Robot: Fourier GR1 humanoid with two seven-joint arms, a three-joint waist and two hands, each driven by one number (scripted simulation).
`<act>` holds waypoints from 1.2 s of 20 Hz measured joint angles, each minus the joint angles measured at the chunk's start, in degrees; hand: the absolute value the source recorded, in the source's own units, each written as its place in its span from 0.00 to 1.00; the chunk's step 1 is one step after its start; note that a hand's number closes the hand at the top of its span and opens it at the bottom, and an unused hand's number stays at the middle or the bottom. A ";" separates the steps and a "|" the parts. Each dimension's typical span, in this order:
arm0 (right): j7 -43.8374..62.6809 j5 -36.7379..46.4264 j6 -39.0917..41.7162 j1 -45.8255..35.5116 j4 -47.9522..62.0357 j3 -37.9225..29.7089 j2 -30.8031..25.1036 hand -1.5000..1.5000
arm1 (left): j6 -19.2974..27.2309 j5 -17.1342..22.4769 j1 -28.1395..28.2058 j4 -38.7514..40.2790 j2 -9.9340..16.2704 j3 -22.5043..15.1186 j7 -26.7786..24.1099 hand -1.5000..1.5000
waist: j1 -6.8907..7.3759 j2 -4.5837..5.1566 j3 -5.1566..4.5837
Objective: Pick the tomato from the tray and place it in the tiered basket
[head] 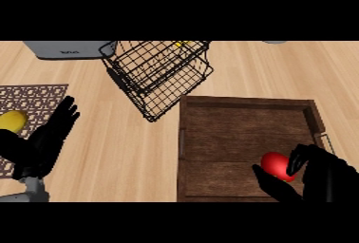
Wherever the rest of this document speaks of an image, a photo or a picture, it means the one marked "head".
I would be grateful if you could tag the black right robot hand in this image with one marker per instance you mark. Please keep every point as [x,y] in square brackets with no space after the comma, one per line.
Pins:
[323,177]

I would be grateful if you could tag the brown patterned placemat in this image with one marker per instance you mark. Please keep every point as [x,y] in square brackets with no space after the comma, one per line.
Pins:
[29,109]

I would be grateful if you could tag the dark brown wooden tray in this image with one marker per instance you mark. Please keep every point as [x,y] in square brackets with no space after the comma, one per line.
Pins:
[243,148]

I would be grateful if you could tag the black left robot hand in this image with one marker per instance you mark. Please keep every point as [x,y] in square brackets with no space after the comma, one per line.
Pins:
[45,142]

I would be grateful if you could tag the pale grey object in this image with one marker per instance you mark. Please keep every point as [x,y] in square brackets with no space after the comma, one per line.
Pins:
[275,41]

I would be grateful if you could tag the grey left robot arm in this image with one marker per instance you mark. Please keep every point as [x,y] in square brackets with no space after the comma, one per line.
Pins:
[29,191]

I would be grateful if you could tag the yellow fruit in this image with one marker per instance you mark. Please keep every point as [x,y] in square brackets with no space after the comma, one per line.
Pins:
[12,121]

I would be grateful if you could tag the grey appliance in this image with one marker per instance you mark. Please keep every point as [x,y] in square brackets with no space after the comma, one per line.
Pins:
[70,49]

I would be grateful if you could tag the small yellow item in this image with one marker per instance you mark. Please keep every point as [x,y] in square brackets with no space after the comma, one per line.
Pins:
[181,44]

